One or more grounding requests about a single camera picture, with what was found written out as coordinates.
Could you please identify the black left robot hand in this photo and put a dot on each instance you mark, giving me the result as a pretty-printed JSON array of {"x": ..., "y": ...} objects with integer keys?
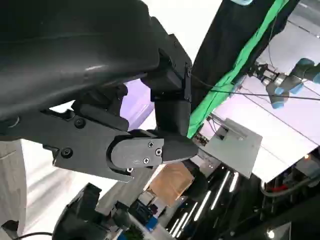
[{"x": 75, "y": 50}]

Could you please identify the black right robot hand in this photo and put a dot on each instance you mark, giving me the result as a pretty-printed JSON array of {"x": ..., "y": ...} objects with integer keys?
[{"x": 85, "y": 215}]

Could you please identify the lilac plate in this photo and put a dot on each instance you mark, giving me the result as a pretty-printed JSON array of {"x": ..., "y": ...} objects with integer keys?
[{"x": 136, "y": 105}]

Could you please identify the brown cardboard box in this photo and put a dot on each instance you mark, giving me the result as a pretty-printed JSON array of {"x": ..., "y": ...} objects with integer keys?
[{"x": 170, "y": 185}]

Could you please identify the black curtain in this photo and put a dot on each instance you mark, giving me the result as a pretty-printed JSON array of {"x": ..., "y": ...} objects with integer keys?
[{"x": 225, "y": 37}]

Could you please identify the green cloth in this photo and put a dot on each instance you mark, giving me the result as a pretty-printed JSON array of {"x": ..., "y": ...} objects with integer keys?
[{"x": 225, "y": 80}]

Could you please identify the grey metal plate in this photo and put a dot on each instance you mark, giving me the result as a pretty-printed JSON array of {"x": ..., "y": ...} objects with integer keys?
[{"x": 232, "y": 147}]

